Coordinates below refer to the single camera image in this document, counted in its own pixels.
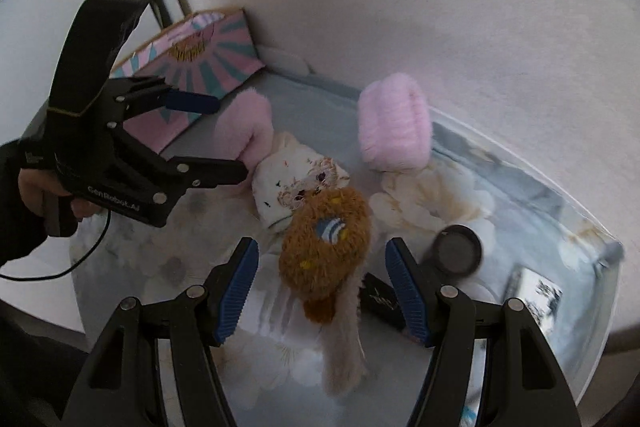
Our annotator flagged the white tissue pack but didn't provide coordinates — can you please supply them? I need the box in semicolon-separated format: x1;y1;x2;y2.
504;265;563;337

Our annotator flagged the white metal tray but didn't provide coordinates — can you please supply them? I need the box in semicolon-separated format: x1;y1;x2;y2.
257;44;626;408

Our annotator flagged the black round jar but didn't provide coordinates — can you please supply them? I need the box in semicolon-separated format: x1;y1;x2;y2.
431;225;483;277

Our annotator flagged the person's left hand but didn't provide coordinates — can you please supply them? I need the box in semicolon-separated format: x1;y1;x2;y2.
17;169;102;221

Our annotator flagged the pink fluffy sock front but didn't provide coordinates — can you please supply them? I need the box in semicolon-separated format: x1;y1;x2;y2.
213;88;274;173

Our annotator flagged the pink teal cardboard box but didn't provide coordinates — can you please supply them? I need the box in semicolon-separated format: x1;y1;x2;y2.
110;7;266;154

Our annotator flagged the brown fuzzy sock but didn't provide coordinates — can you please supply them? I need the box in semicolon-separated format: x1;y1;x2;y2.
279;186;372;397

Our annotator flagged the pink fluffy sock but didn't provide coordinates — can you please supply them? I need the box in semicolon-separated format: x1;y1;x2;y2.
358;74;433;172
213;88;274;173

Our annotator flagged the pink fluffy sock back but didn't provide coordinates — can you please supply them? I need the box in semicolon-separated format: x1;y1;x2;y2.
358;74;433;172

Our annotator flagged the dark red lipstick box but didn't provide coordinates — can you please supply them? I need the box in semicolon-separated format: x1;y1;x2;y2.
359;273;406;333

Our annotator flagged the black cable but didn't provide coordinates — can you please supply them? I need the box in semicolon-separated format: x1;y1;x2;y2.
0;206;113;283

